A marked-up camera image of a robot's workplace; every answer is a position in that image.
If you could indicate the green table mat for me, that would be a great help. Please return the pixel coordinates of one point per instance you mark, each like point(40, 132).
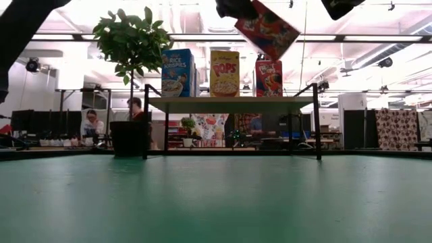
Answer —
point(216, 202)

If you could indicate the leaf patterned cloth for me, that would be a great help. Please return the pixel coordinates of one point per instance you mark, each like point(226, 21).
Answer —
point(426, 125)

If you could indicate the green plant in black pot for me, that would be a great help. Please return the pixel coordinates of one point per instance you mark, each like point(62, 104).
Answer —
point(131, 37)

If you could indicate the black mounted background device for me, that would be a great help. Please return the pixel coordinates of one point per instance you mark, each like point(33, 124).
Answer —
point(323, 86)

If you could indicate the black partition panel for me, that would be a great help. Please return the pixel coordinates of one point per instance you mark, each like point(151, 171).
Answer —
point(44, 123)
point(354, 130)

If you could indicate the blue Rice Krispies cereal box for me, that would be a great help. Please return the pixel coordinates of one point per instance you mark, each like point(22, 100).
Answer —
point(177, 72)

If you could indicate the background desk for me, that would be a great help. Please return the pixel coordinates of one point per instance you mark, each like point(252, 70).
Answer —
point(303, 141)

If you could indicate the red Froot Loops cereal box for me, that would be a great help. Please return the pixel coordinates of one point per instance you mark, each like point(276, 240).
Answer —
point(269, 79)
point(270, 30)

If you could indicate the black hanging ceiling fixture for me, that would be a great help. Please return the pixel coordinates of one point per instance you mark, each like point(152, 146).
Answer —
point(391, 5)

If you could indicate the person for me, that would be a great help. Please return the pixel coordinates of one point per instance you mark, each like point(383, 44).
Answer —
point(256, 126)
point(137, 104)
point(92, 123)

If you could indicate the small plant in white pot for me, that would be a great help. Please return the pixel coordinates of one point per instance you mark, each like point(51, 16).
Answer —
point(188, 141)

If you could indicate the yellow Corn Pops cereal box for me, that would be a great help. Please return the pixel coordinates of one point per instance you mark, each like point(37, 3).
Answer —
point(224, 72)

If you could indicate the colourful printed cloth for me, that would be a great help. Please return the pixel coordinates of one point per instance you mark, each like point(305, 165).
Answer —
point(212, 126)

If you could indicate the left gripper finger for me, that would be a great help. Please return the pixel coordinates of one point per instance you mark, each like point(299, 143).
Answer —
point(236, 8)

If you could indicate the brown patterned cloth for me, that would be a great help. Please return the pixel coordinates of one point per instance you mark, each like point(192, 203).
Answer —
point(396, 130)

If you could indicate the black background rack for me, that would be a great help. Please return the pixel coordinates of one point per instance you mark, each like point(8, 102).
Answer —
point(84, 90)

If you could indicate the wooden shelf stand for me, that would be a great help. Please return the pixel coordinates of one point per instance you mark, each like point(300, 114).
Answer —
point(229, 101)

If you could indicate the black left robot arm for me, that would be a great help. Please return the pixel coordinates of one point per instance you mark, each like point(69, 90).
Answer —
point(20, 40)

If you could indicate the white cabinet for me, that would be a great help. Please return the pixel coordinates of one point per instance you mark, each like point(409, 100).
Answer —
point(351, 101)

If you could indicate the black round ceiling spotlight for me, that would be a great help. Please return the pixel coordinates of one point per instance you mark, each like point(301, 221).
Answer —
point(32, 65)
point(384, 62)

